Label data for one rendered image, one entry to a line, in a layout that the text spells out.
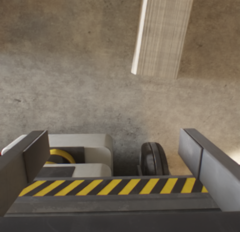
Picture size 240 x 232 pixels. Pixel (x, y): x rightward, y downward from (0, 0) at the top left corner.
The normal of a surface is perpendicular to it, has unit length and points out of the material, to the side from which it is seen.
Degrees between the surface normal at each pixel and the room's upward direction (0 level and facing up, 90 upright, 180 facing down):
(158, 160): 56
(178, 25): 0
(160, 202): 0
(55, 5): 0
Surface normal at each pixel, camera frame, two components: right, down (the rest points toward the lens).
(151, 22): 0.03, 0.26
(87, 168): 0.00, -0.96
